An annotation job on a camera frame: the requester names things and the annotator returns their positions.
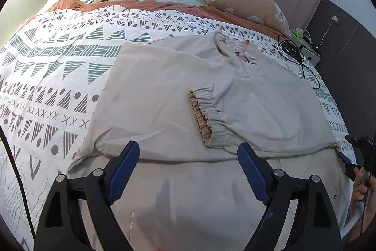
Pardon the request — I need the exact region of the white charging cable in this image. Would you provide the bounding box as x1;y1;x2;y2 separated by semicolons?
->
304;20;335;48

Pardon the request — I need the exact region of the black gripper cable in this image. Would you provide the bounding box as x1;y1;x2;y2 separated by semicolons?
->
0;127;34;228

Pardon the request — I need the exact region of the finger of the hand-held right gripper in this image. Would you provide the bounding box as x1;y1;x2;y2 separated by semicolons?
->
337;152;360;181
345;134;376;148

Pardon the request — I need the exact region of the black device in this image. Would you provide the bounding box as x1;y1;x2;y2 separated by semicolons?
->
281;42;303;59

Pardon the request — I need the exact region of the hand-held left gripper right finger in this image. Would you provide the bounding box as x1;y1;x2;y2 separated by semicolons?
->
237;142;344;251

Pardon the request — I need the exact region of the pink plush pillow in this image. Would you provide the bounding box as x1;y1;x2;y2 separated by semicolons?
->
204;0;291;38

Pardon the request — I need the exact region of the patterned white blanket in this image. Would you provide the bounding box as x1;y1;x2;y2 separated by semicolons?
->
0;0;350;251

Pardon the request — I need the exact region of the beige jacket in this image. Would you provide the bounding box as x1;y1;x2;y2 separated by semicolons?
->
67;30;357;251

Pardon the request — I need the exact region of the beige nightstand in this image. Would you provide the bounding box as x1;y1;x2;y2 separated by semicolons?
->
291;29;321;66

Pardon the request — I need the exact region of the person's right hand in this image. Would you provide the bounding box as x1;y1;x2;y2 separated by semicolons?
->
351;167;376;210

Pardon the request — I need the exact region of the black looped cable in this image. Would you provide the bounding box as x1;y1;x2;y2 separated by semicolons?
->
278;35;324;90

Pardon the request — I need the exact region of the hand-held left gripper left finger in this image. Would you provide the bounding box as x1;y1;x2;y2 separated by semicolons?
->
34;140;141;251

